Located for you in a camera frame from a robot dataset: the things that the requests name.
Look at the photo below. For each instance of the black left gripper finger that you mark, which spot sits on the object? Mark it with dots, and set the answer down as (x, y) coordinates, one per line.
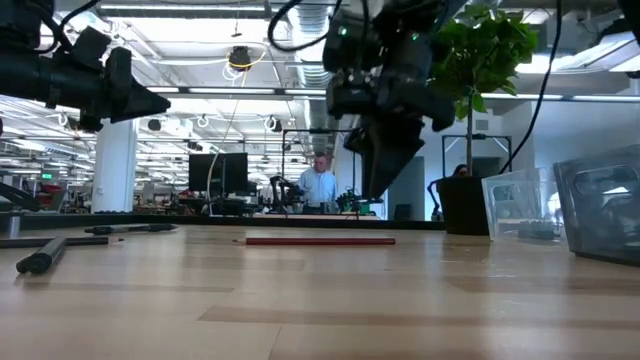
(145, 102)

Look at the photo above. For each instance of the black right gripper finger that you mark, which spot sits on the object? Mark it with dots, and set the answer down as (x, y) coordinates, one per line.
(355, 141)
(390, 150)

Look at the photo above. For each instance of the red pencil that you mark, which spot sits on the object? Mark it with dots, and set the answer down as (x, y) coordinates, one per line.
(320, 241)

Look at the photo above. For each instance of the dark grey pencil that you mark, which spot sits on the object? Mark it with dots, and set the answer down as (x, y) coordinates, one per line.
(85, 241)

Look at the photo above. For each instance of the thick black marker pen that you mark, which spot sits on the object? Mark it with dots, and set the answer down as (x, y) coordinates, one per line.
(42, 257)

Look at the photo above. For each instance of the grey tinted plastic bin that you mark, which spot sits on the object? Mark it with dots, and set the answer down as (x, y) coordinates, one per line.
(600, 210)

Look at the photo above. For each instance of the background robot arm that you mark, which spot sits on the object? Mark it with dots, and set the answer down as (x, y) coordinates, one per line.
(285, 192)
(357, 204)

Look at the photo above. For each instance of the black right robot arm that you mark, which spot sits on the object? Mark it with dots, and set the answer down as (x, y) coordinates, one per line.
(415, 20)

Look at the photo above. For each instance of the black ceiling device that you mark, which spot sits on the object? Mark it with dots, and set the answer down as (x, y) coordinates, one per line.
(154, 125)
(276, 125)
(240, 57)

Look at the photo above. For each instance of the grey door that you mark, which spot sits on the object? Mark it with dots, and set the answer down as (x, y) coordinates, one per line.
(411, 197)

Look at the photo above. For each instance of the person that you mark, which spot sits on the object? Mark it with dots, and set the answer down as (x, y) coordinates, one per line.
(461, 171)
(318, 187)

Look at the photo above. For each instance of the black office chair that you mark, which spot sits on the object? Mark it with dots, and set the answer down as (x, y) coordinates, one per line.
(402, 212)

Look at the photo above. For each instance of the white round column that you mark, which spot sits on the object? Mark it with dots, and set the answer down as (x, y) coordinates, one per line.
(115, 165)

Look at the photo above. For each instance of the black plant pot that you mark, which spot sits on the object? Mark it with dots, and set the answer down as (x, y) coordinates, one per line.
(462, 205)

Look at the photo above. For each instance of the green leafy potted tree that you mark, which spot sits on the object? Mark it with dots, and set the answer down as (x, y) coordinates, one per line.
(485, 55)

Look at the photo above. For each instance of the black computer monitor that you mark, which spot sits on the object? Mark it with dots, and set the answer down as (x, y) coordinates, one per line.
(220, 172)

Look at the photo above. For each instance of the red office chair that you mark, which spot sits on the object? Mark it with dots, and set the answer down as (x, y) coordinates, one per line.
(51, 196)

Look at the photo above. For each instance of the black angled bar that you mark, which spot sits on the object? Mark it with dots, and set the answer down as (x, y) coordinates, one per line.
(20, 197)

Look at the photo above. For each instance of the clear plastic bin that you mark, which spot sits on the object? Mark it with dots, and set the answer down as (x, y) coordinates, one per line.
(525, 200)

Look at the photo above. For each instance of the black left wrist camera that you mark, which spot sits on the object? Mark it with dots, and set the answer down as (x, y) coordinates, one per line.
(90, 45)

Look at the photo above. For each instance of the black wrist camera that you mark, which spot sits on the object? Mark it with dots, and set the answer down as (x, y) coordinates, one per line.
(90, 45)
(350, 45)

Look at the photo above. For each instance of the black metal frame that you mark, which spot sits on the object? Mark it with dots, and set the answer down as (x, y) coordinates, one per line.
(495, 136)
(310, 131)

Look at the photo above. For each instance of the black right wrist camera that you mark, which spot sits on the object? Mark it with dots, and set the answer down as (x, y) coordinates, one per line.
(350, 45)

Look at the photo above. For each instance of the silver ventilation duct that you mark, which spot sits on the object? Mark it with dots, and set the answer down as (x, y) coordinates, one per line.
(310, 67)

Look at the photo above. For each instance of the wall air vent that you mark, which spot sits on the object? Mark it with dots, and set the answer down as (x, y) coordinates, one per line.
(482, 124)

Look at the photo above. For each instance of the black table border rail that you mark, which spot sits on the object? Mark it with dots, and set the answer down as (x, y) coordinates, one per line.
(200, 220)

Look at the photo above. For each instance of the silver metal post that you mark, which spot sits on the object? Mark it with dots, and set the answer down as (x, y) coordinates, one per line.
(13, 226)

